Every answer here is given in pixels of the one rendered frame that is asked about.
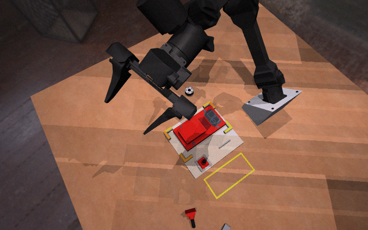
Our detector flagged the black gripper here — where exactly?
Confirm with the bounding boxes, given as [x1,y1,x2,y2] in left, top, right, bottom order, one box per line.
[104,42,197,135]

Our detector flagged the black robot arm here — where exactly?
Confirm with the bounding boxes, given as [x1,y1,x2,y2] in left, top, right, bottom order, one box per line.
[136,0,287,104]

